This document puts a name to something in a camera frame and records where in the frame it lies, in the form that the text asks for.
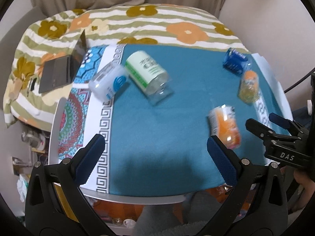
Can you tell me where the person's right hand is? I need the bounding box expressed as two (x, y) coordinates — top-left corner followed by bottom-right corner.
(293, 170), (315, 211)

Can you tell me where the orange label yellow cup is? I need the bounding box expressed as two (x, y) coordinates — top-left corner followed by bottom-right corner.
(238, 70), (259, 104)

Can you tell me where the teal blue towel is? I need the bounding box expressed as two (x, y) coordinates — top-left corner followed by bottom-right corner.
(109, 44), (292, 197)

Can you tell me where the black cable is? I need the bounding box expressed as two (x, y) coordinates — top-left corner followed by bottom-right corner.
(283, 70), (315, 94)

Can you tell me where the grey laptop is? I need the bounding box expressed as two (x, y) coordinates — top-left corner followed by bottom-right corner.
(38, 31), (87, 94)

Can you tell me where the green white label cup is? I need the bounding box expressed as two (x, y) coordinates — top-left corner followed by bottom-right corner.
(125, 51), (173, 105)

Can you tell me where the peach orange label cup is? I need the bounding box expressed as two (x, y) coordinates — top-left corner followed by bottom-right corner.
(208, 104), (241, 150)

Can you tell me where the colourful patterned cloth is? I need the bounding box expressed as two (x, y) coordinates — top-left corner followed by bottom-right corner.
(58, 44), (125, 193)

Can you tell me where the floral striped duvet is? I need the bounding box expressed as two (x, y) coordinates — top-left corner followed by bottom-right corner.
(3, 4), (248, 131)

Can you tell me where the dark blue label cup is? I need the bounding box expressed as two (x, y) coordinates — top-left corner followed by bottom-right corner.
(223, 48), (251, 75)

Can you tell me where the white blue label cup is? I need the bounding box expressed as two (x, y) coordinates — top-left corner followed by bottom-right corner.
(88, 62), (129, 102)

